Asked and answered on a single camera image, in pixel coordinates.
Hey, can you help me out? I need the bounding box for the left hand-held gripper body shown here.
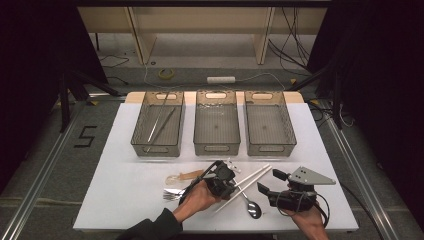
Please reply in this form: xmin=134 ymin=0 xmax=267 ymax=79
xmin=203 ymin=159 xmax=242 ymax=200

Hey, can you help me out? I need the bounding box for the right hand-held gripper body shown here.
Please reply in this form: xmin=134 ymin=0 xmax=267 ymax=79
xmin=267 ymin=166 xmax=337 ymax=213

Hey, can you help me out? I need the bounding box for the metal spoon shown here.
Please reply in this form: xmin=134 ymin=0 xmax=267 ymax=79
xmin=233 ymin=179 xmax=263 ymax=220

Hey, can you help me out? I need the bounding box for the small wooden stick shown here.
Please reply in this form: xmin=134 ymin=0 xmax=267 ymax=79
xmin=164 ymin=169 xmax=205 ymax=186

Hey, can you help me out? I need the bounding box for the wooden-handled knife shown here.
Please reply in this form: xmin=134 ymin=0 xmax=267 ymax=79
xmin=163 ymin=187 xmax=189 ymax=196

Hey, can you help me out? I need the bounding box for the wooden-handled fork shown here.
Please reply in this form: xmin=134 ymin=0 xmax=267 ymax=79
xmin=162 ymin=191 xmax=186 ymax=202

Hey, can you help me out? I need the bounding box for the smoky transparent plastic bin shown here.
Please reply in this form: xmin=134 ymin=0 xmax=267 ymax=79
xmin=130 ymin=90 xmax=186 ymax=158
xmin=193 ymin=89 xmax=242 ymax=157
xmin=243 ymin=90 xmax=298 ymax=158

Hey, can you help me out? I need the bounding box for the person's left hand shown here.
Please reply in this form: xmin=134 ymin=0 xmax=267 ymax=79
xmin=173 ymin=179 xmax=222 ymax=223

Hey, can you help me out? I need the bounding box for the person's right hand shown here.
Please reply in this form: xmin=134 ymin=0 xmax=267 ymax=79
xmin=282 ymin=200 xmax=330 ymax=233

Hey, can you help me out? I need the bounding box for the black metal stand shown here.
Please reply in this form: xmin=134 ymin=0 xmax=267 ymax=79
xmin=286 ymin=63 xmax=344 ymax=129
xmin=58 ymin=69 xmax=123 ymax=133

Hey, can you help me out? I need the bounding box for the white power strip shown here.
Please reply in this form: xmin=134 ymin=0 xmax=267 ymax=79
xmin=206 ymin=76 xmax=237 ymax=85

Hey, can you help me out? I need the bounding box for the yellow tape roll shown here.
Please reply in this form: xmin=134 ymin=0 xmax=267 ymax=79
xmin=157 ymin=68 xmax=176 ymax=80

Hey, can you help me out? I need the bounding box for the dark curtain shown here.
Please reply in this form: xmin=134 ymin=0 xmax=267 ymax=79
xmin=306 ymin=0 xmax=424 ymax=231
xmin=0 ymin=0 xmax=109 ymax=193

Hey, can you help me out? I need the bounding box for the beige wooden desk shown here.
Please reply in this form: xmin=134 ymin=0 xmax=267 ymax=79
xmin=76 ymin=6 xmax=328 ymax=66

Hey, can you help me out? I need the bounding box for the left hand-held gripper cable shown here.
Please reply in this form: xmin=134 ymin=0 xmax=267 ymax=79
xmin=178 ymin=159 xmax=223 ymax=206

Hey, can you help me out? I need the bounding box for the long aluminium floor rail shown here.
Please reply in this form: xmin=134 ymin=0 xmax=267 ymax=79
xmin=0 ymin=99 xmax=89 ymax=240
xmin=319 ymin=106 xmax=401 ymax=240

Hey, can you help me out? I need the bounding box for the white power strip cable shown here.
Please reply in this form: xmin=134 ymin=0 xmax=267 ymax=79
xmin=143 ymin=63 xmax=288 ymax=92

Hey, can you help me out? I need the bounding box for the black cable bundle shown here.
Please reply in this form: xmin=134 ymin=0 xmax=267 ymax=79
xmin=268 ymin=6 xmax=313 ymax=73

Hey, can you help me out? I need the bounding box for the short aluminium rail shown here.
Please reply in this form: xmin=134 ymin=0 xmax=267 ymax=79
xmin=87 ymin=93 xmax=129 ymax=102

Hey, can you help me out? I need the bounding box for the thin black floor cable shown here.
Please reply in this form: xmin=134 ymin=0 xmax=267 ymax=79
xmin=98 ymin=54 xmax=130 ymax=69

